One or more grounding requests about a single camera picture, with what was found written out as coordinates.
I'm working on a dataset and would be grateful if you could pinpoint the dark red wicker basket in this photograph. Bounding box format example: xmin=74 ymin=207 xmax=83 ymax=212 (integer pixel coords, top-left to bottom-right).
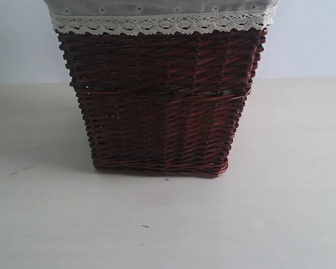
xmin=58 ymin=27 xmax=267 ymax=178

